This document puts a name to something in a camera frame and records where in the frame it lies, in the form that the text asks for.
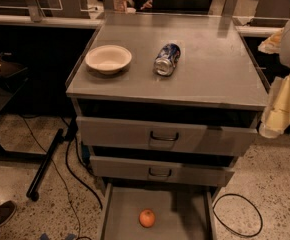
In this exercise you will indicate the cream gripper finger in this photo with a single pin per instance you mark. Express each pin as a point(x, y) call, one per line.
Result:
point(272, 44)
point(276, 116)

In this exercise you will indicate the orange fruit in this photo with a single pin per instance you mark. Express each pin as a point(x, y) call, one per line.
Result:
point(147, 218)

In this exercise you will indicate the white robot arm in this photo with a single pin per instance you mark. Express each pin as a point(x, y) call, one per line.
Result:
point(284, 54)

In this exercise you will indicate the grey top drawer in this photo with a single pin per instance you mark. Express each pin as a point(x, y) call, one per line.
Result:
point(159, 136)

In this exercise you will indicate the grey drawer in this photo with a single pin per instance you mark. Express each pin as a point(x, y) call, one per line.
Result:
point(159, 136)
point(182, 212)
point(134, 169)

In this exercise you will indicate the grey metal drawer cabinet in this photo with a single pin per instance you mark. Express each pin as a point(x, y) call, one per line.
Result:
point(165, 105)

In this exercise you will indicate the grey bottom drawer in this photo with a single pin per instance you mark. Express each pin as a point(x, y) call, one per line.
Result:
point(182, 212)

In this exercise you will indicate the grey middle drawer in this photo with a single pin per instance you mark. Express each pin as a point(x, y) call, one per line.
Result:
point(134, 169)

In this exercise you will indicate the blue silver soda can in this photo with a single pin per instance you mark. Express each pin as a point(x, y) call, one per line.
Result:
point(167, 59)

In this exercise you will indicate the white paper bowl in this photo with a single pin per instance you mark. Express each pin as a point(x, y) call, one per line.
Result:
point(108, 59)

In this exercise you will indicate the black box with label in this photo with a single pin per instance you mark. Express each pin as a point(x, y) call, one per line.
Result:
point(11, 70)

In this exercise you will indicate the black side table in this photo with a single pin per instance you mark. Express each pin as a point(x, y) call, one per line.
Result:
point(1, 94)

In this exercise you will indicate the black stand leg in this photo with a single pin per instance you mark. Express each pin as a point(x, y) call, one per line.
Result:
point(33, 190)

